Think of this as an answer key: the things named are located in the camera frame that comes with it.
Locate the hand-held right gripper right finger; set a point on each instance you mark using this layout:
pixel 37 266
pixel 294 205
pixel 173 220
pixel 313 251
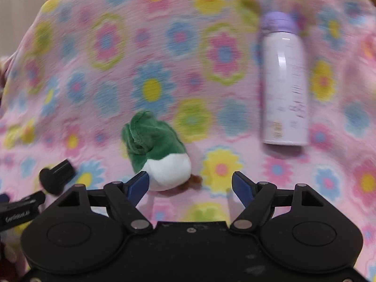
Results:
pixel 242 186

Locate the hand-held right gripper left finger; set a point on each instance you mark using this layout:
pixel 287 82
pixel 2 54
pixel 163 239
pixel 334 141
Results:
pixel 139 186

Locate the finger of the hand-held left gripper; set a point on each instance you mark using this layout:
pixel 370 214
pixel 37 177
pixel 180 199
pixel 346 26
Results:
pixel 26 201
pixel 3 199

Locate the green white plush toy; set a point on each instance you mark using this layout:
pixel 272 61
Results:
pixel 152 144

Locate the small black cylindrical object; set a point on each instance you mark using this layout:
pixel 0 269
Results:
pixel 57 176

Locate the pink floral fleece blanket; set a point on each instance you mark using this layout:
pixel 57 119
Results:
pixel 88 94

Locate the lilac drink bottle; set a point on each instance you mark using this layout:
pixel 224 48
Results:
pixel 285 79

